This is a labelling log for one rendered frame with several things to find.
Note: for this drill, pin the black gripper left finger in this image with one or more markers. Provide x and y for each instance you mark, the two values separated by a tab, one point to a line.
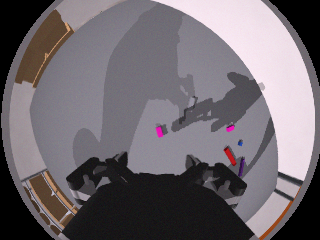
83	184

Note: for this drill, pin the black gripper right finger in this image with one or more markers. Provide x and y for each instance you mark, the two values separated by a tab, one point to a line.
230	187

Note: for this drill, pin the dark red rod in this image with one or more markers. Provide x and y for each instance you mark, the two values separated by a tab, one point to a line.
229	155

